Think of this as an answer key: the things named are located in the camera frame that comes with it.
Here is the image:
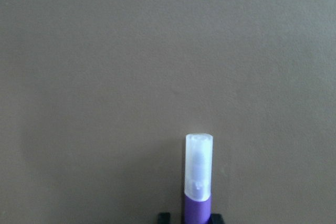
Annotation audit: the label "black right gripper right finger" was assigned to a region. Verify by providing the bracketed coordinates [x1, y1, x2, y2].
[209, 214, 224, 224]

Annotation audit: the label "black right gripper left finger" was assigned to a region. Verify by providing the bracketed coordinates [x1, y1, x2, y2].
[157, 212, 171, 224]

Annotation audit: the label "purple highlighter pen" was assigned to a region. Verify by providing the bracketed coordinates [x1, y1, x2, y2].
[184, 133, 213, 223]

